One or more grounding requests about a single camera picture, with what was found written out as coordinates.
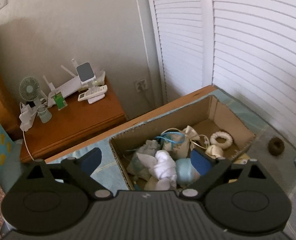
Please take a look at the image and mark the white sock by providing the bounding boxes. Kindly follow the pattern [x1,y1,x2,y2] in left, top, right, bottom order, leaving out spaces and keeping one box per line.
[144,150,177,191]

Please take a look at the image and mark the cream shell-shaped item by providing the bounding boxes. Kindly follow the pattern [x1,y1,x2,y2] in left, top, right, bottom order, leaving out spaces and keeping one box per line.
[205,145,224,159]

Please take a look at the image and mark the open cardboard box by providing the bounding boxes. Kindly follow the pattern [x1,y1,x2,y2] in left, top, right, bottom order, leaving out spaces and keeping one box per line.
[109,95,255,190]

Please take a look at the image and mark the wooden nightstand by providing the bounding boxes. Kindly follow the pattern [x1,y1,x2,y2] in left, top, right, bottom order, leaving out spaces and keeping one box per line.
[20,79,126,163]

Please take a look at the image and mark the grey folded cloth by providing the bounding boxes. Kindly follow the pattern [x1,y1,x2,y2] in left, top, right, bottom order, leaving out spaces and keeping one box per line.
[127,140,161,181]

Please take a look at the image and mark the green small bottle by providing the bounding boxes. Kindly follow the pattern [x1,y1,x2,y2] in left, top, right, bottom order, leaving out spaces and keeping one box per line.
[53,92,67,111]

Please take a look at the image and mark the brown hair scrunchie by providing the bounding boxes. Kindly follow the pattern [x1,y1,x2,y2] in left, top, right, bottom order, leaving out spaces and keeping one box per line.
[267,137,285,157]

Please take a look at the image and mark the white power strip charger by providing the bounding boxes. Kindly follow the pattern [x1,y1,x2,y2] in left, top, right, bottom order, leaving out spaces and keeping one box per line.
[19,102,37,132]

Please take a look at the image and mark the white router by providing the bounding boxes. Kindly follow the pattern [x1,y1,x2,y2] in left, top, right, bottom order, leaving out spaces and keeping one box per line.
[42,64,106,100]

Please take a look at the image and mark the green desk fan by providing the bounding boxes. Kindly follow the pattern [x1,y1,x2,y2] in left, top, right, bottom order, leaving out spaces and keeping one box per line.
[19,76,52,124]

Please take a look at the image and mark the white louvered door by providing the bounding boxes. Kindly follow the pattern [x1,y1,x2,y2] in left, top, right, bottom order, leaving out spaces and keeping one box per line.
[148,0,296,147]

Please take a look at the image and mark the white ring scrunchie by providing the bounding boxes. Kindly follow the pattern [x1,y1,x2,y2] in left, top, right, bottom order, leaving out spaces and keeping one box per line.
[210,131,233,150]

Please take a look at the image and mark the drawstring cloth pouch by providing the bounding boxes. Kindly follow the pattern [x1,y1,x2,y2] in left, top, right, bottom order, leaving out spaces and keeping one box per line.
[160,126,200,159]

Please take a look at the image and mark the white charging cable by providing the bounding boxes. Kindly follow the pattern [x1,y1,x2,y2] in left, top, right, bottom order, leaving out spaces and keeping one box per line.
[22,129,35,162]

